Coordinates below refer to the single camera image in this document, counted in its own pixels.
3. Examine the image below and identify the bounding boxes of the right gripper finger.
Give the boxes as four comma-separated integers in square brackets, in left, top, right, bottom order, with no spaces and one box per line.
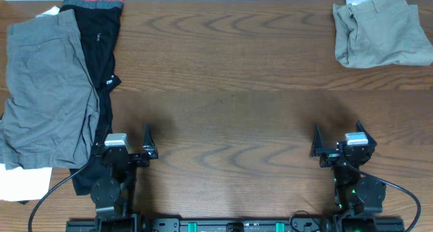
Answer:
[356,120,376,145]
[311,124,323,151]

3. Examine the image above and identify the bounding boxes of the grey shorts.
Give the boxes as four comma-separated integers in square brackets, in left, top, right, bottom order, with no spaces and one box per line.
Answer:
[1,9,100,170]

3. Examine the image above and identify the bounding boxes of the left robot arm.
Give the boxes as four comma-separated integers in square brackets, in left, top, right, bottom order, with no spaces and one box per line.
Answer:
[91,124,158,232]

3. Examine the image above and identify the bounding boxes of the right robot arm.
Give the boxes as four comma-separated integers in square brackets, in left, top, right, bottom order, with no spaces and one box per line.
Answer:
[310,122,386,231]

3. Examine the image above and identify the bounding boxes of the khaki folded shorts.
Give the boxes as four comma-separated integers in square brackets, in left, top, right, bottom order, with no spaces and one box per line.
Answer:
[332,0,432,68]

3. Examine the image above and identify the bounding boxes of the white printed t-shirt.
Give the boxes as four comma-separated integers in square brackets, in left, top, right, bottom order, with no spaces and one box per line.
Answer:
[0,5,61,202]

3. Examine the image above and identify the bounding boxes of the black shorts red waistband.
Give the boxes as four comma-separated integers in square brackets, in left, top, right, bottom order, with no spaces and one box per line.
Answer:
[59,0,124,196]

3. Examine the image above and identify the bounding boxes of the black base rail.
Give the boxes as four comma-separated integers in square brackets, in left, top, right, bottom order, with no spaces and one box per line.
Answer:
[66,214,405,232]

